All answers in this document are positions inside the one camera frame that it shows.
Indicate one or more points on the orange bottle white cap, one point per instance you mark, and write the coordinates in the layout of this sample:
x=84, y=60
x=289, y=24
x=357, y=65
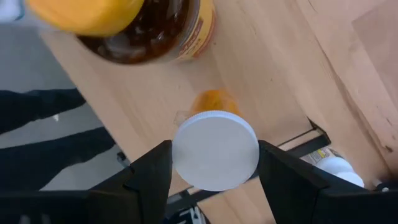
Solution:
x=214, y=149

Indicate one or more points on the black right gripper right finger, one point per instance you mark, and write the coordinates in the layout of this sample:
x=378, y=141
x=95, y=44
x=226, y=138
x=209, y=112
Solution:
x=326, y=205

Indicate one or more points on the black metal rig frame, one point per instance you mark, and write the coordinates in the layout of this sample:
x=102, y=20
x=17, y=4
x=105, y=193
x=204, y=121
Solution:
x=31, y=105

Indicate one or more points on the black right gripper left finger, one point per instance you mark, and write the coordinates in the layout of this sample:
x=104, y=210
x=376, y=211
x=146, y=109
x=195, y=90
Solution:
x=93, y=205

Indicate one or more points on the brown bottle yellow cap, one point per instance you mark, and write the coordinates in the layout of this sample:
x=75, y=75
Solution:
x=140, y=37

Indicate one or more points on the white medicine bottle blue label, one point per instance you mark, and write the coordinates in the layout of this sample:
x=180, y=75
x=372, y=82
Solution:
x=334, y=165

